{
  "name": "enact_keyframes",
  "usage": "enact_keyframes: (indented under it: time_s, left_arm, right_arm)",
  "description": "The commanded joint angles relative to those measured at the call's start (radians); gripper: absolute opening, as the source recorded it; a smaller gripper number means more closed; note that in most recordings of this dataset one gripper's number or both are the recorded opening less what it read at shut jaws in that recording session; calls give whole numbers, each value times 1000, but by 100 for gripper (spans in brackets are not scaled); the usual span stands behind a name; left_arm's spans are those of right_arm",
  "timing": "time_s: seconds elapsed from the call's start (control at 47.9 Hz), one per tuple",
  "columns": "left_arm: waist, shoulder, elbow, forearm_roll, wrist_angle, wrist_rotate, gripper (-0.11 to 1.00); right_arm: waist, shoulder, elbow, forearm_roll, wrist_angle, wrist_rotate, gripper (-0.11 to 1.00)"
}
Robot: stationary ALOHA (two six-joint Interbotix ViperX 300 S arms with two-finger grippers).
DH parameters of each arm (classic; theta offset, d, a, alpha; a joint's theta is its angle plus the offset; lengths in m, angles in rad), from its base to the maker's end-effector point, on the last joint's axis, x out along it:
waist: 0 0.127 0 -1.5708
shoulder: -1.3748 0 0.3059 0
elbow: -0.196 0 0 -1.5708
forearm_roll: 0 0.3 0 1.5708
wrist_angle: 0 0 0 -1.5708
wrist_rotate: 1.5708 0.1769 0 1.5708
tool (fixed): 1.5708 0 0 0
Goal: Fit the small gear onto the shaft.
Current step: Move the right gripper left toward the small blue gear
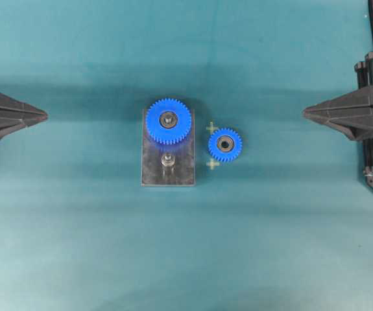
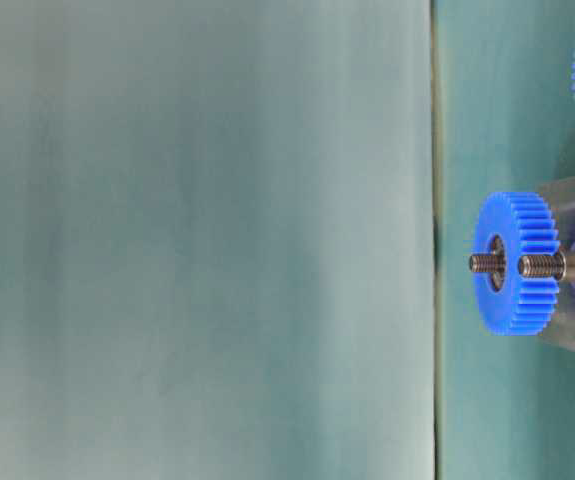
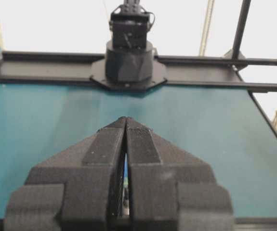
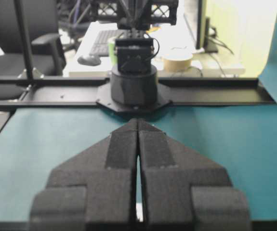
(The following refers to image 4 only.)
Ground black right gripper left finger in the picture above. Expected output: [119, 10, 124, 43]
[29, 119, 138, 231]

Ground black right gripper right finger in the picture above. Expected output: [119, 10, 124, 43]
[137, 119, 251, 231]

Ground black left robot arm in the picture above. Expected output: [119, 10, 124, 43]
[89, 0, 179, 113]

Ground grey computer mouse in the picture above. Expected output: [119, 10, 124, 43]
[77, 55, 101, 66]

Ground brown tape roll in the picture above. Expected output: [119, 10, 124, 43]
[163, 53, 193, 72]

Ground green cup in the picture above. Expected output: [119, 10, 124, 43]
[107, 37, 118, 65]

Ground black office chair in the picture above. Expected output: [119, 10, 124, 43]
[0, 0, 67, 100]

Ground black computer keyboard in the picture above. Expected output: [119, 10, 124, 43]
[89, 29, 124, 57]

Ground black computer monitor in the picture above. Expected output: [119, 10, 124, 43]
[184, 0, 218, 53]

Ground black vertical frame post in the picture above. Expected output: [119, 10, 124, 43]
[13, 0, 34, 80]

